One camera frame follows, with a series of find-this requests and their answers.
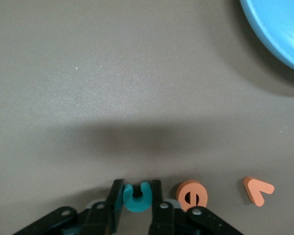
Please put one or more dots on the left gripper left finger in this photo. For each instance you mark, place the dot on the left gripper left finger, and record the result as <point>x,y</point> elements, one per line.
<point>110,215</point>

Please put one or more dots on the orange foam letter e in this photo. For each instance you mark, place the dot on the orange foam letter e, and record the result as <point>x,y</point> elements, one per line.
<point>186,189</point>

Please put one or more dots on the orange foam letter v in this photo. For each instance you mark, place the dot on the orange foam letter v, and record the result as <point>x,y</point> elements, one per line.
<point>256,192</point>

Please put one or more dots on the teal foam letter c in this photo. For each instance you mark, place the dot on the teal foam letter c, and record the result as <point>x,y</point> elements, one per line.
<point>137,205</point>

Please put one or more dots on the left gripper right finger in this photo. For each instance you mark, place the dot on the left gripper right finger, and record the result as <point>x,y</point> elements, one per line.
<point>160,218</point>

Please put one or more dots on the blue round plate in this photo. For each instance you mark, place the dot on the blue round plate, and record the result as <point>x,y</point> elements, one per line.
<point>279,31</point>

